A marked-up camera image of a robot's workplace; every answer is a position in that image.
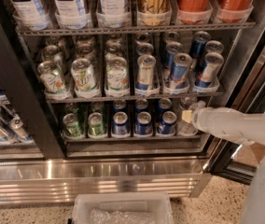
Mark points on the yellow foam gripper pad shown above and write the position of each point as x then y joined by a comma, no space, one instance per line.
187,116

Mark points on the clear front water bottle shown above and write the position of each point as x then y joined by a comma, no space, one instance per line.
186,129

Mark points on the clear water bottle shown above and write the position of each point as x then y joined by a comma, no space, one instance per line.
186,102
186,129

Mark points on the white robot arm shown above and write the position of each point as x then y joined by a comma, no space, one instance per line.
239,128

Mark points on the clear rear water bottle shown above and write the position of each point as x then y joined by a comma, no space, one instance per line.
186,102

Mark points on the glass fridge door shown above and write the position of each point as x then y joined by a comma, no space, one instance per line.
239,162

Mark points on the gold drink bottle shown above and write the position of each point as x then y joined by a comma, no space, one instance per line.
153,12

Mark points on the left red cola bottle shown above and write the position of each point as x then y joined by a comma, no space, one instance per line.
192,11

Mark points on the red cola bottle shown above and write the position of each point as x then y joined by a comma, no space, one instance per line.
232,11
192,11

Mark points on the right red cola bottle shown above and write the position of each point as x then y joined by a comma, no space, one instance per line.
232,11

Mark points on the right white tea bottle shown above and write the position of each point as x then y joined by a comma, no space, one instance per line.
113,13

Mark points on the white tea bottle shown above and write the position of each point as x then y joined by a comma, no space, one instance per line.
72,14
32,14
113,13

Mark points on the middle white tea bottle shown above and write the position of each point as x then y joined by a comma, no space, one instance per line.
72,14

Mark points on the steel fridge base grille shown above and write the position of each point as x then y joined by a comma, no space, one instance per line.
60,181

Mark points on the left white tea bottle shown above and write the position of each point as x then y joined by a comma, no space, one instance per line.
32,14

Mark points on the front right blue can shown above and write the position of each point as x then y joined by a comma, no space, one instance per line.
167,123

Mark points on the front middle blue can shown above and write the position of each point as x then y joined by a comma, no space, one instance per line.
143,124

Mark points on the front middle energy can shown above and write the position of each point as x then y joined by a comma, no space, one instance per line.
175,72

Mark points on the energy can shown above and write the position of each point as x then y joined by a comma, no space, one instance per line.
175,72
145,83
206,81

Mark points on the front right energy can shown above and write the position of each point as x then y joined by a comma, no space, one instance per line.
206,81

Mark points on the front left energy can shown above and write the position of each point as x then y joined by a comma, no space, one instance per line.
145,83

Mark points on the front left blue can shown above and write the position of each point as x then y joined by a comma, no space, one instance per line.
120,125

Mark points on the front right 7up can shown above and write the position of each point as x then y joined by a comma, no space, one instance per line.
117,77

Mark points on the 7up can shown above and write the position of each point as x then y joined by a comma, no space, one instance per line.
54,81
117,77
86,83

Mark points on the front right green can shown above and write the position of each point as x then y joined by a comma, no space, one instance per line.
96,125

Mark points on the green can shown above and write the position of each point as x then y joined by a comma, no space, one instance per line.
96,125
72,126

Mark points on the front middle 7up can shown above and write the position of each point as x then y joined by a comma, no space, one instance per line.
86,83

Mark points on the front left green can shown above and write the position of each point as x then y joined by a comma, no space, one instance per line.
72,126

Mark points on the bubble wrap sheet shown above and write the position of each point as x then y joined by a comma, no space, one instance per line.
121,217

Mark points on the front left 7up can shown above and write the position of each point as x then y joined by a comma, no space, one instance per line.
54,81

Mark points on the white plastic bin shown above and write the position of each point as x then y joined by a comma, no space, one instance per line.
157,203

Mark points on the right silver can behind glass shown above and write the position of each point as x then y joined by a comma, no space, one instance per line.
17,127

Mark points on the middle wire shelf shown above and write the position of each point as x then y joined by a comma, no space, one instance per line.
133,97

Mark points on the wire shelf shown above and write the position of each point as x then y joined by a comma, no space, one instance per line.
133,97
139,29
129,138

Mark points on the bottom wire shelf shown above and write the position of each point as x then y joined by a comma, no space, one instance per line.
129,138

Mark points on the upper wire shelf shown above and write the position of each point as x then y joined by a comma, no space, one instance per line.
139,29

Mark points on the black fridge centre post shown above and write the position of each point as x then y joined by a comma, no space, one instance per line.
23,90

